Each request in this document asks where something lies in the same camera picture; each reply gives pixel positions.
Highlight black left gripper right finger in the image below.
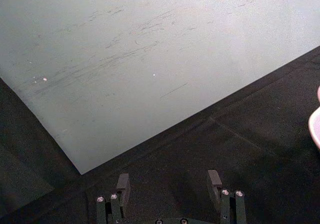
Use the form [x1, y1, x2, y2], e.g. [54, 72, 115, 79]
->
[206, 169, 247, 224]

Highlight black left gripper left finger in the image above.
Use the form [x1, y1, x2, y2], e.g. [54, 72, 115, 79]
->
[96, 173, 132, 224]

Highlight black table cloth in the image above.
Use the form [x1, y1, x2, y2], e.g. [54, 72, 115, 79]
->
[0, 44, 320, 224]

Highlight roll of white tape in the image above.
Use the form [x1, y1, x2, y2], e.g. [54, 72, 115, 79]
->
[308, 85, 320, 150]

